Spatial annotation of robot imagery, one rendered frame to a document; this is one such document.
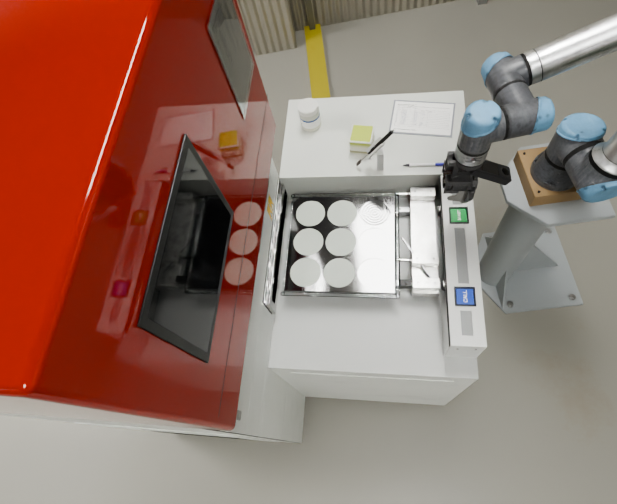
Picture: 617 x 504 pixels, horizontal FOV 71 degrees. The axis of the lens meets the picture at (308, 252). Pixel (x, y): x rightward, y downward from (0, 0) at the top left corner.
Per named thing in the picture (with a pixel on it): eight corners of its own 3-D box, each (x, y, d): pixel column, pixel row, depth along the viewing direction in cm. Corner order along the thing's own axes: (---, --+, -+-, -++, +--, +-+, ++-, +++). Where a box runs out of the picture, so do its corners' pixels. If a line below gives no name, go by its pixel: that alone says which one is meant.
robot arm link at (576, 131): (577, 134, 136) (597, 102, 124) (597, 167, 130) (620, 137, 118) (539, 142, 137) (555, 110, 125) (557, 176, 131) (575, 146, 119)
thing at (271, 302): (271, 314, 140) (263, 305, 131) (284, 197, 158) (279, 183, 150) (276, 314, 140) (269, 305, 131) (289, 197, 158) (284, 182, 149)
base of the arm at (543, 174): (564, 148, 146) (576, 128, 137) (589, 183, 139) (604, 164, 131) (521, 161, 146) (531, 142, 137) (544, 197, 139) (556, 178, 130)
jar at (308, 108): (301, 132, 155) (296, 113, 146) (302, 117, 157) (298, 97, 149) (320, 131, 153) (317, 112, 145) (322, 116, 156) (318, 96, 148)
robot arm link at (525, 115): (541, 75, 96) (491, 87, 97) (562, 112, 91) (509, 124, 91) (530, 102, 103) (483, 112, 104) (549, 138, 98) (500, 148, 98)
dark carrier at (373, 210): (284, 291, 137) (283, 290, 137) (294, 198, 152) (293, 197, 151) (394, 293, 132) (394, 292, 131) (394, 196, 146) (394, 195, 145)
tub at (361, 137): (349, 154, 147) (348, 141, 141) (353, 136, 150) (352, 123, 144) (371, 156, 146) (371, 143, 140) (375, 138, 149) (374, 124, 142)
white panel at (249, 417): (252, 436, 128) (202, 429, 92) (280, 199, 161) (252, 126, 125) (262, 437, 127) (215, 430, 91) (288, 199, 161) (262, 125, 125)
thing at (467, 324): (443, 357, 129) (450, 346, 116) (435, 198, 152) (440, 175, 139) (476, 358, 127) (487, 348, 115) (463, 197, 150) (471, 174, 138)
